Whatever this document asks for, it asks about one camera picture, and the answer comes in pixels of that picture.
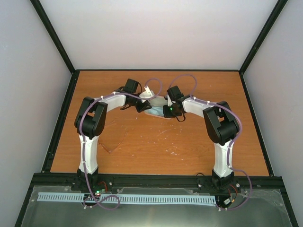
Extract light blue cleaning cloth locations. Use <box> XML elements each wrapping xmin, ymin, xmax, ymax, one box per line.
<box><xmin>147</xmin><ymin>106</ymin><xmax>164</xmax><ymax>117</ymax></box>

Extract pink glasses case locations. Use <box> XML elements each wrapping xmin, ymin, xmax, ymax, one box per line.
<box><xmin>144</xmin><ymin>96</ymin><xmax>168</xmax><ymax>118</ymax></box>

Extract transparent orange sunglasses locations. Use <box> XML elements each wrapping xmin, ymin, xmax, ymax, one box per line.
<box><xmin>98</xmin><ymin>120</ymin><xmax>128</xmax><ymax>154</ymax></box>

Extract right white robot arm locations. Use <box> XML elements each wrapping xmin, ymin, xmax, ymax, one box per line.
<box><xmin>163</xmin><ymin>86</ymin><xmax>241</xmax><ymax>191</ymax></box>

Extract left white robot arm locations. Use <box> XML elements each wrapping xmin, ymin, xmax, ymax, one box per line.
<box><xmin>74</xmin><ymin>79</ymin><xmax>156</xmax><ymax>191</ymax></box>

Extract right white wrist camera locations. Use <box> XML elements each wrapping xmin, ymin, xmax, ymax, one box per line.
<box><xmin>167</xmin><ymin>95</ymin><xmax>173</xmax><ymax>106</ymax></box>

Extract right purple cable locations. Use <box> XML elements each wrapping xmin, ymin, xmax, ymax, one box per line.
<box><xmin>168</xmin><ymin>74</ymin><xmax>253</xmax><ymax>211</ymax></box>

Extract purple cable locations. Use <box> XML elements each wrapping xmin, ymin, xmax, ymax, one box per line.
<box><xmin>80</xmin><ymin>78</ymin><xmax>163</xmax><ymax>210</ymax></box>
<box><xmin>168</xmin><ymin>74</ymin><xmax>253</xmax><ymax>211</ymax></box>

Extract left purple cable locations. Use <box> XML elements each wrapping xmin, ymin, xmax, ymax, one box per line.
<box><xmin>80</xmin><ymin>78</ymin><xmax>163</xmax><ymax>210</ymax></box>

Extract black aluminium frame rail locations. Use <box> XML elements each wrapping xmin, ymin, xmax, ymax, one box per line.
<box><xmin>30</xmin><ymin>173</ymin><xmax>284</xmax><ymax>191</ymax></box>

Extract light blue slotted cable duct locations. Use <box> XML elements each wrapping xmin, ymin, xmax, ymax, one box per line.
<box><xmin>37</xmin><ymin>192</ymin><xmax>216</xmax><ymax>206</ymax></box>

